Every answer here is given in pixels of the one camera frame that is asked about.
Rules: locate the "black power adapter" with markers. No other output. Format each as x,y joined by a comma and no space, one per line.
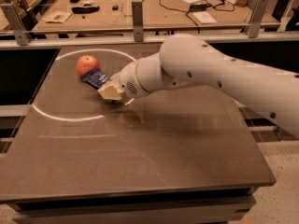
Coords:
198,7

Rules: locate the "metal bracket post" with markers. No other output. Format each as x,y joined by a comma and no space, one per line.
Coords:
256,18
137,13
16,24

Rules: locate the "black handheld device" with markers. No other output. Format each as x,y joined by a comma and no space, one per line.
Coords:
85,10

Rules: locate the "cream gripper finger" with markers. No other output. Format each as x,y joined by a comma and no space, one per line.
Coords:
111,91

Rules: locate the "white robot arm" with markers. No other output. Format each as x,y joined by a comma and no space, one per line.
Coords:
186,60

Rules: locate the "right metal bracket post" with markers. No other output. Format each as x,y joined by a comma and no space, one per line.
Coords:
256,18

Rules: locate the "red apple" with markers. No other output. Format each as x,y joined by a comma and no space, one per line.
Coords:
85,64

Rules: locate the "tan paper envelope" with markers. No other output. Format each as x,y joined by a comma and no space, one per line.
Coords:
57,17

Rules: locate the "middle metal bracket post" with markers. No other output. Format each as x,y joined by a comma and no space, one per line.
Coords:
137,13

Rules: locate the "left metal bracket post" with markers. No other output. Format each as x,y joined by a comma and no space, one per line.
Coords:
16,24

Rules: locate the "blue rxbar blueberry wrapper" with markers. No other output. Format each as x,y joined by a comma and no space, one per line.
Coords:
95,78

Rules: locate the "white paper card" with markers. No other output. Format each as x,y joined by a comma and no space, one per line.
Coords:
204,17

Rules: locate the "small black box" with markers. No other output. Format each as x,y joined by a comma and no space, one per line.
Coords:
115,7

